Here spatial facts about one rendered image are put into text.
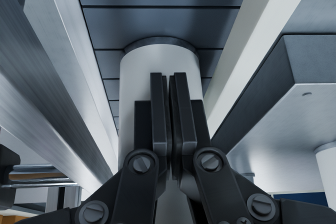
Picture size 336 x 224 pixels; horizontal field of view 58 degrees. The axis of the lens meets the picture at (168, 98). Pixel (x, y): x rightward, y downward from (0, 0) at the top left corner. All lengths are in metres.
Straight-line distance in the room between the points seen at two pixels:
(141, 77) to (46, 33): 0.13
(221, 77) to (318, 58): 0.13
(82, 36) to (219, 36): 0.08
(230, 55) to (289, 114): 0.19
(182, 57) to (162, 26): 0.02
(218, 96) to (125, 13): 0.07
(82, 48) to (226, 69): 0.09
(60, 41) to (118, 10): 0.12
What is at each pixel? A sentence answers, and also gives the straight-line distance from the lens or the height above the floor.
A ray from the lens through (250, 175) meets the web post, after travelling 0.65.
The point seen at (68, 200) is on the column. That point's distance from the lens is 0.53.
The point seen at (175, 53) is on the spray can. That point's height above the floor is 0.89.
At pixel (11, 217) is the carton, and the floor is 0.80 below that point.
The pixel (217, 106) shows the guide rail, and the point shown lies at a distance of 0.19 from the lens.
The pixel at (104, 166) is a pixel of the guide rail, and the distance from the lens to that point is 0.16.
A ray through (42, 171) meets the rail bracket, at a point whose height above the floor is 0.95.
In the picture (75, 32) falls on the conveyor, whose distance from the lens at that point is 0.18.
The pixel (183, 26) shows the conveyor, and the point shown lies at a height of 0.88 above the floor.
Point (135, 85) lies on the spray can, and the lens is 0.17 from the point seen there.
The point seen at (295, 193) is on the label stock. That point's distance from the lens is 0.67.
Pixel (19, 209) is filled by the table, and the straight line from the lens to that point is 2.51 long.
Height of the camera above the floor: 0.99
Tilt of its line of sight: 24 degrees down
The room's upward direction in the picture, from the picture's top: 177 degrees clockwise
